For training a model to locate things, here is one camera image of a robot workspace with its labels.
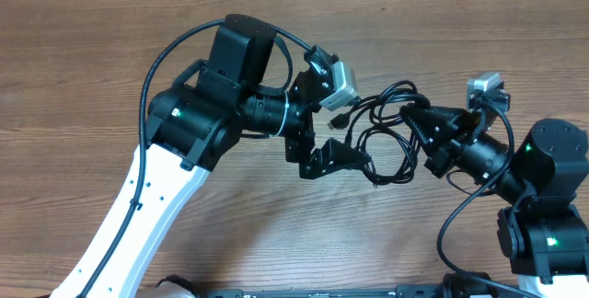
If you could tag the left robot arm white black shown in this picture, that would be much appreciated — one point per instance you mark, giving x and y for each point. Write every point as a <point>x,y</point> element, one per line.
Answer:
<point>185,130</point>

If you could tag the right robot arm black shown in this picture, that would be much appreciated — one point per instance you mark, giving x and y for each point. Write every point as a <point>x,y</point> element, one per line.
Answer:
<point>540,231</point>

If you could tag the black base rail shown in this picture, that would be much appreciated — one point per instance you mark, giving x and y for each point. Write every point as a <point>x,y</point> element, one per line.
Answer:
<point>322,292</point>

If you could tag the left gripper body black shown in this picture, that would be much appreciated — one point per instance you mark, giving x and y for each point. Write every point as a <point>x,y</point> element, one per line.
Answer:
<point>298,142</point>

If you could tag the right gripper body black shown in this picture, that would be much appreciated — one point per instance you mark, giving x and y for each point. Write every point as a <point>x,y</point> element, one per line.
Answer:
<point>439,164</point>

